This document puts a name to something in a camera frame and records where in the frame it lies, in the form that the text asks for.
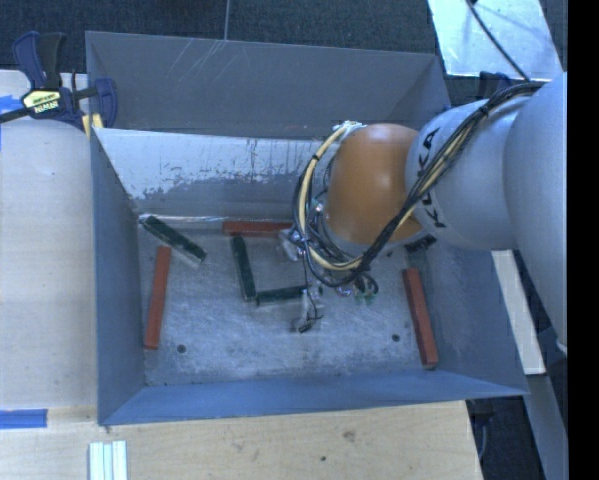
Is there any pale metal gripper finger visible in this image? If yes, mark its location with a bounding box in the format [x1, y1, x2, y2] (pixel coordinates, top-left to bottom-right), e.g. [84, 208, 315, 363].
[291, 287, 325, 334]
[277, 228, 306, 263]

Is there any dark green flat block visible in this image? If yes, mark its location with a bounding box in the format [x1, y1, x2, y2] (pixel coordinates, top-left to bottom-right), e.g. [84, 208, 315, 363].
[229, 235, 258, 303]
[255, 284, 311, 308]
[139, 214, 209, 269]

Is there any red-brown flat block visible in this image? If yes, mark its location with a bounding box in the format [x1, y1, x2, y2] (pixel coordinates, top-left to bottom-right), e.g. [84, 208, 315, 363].
[401, 267, 440, 370]
[221, 219, 296, 238]
[143, 245, 173, 351]

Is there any grey metal bin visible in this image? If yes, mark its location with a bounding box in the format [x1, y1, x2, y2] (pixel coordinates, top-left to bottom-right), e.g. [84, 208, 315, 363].
[84, 30, 531, 427]

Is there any pale wood flat board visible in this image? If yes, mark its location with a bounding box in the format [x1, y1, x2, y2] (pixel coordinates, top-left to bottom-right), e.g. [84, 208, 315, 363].
[0, 121, 100, 412]

